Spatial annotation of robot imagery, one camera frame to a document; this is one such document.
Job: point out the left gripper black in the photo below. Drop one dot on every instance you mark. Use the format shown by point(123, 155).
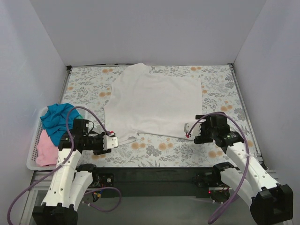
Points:
point(102, 145)

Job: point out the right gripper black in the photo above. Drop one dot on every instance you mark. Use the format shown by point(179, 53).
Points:
point(203, 132)

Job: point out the white t shirt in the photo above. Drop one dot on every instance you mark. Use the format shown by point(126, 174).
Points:
point(151, 103)

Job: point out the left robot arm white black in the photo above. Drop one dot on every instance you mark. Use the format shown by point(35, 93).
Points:
point(67, 188)

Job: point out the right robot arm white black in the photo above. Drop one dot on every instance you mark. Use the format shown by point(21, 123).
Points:
point(269, 201)

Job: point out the teal blue t shirt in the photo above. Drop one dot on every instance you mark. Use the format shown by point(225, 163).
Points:
point(54, 121)

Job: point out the pink t shirt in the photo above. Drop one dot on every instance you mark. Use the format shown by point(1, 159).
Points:
point(47, 151)

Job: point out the floral tablecloth mat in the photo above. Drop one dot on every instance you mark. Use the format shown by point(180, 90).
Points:
point(91, 87)

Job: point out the white plastic laundry basket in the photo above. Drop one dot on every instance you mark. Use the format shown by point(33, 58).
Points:
point(33, 152)

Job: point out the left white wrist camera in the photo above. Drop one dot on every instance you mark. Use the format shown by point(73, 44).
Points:
point(110, 141)

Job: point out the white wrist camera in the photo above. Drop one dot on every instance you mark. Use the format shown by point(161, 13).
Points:
point(193, 130)
point(110, 141)

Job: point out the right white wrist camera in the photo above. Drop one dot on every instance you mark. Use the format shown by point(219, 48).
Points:
point(193, 130)

